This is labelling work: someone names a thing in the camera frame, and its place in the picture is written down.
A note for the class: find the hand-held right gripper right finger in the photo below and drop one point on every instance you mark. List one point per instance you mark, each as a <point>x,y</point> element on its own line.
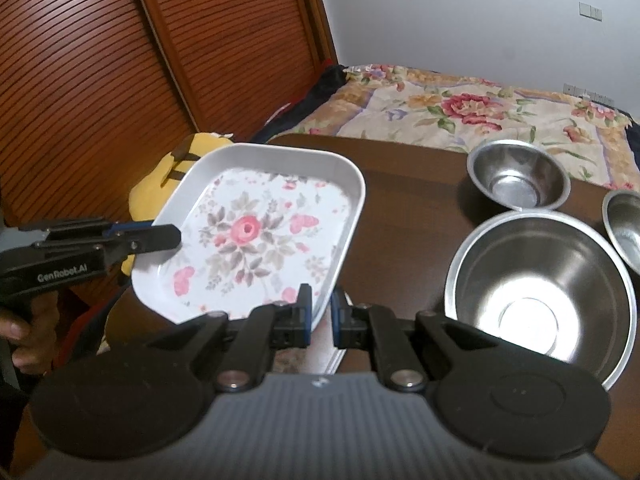
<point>338,317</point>

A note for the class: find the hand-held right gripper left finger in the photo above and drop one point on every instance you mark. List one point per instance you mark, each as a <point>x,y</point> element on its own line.
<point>305,315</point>

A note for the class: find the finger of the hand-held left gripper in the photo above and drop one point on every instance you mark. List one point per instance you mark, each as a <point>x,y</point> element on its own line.
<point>130,226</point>
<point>150,242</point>

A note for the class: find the floral white rectangular plate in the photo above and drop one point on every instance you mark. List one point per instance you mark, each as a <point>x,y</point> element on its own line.
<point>250,230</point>
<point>300,360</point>

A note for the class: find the large steel bowl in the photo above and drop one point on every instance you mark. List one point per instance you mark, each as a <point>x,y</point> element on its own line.
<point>540,280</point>

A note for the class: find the small shallow steel bowl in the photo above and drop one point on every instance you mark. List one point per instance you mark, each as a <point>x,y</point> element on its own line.
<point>515,180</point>

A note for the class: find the medium deep steel bowl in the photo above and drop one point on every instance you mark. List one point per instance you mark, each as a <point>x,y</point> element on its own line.
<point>625,230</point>

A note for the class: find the person's left hand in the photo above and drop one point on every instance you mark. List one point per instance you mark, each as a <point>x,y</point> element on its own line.
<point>30,345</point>

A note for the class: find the yellow plush toy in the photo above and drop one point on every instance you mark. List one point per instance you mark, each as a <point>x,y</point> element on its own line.
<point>150,195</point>

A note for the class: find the wooden louvered wardrobe door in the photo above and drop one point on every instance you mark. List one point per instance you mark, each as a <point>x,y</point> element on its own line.
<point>75,110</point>
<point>240,35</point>

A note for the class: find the dark cloth with red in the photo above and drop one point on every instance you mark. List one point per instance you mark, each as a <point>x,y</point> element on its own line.
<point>305,105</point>

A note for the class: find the floral blanket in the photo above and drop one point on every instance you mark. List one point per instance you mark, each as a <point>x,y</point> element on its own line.
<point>450,105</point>

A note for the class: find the white wall socket strip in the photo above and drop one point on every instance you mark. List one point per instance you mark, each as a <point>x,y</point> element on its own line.
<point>587,94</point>

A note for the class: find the white wall switch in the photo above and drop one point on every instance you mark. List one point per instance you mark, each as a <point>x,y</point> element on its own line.
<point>590,10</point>

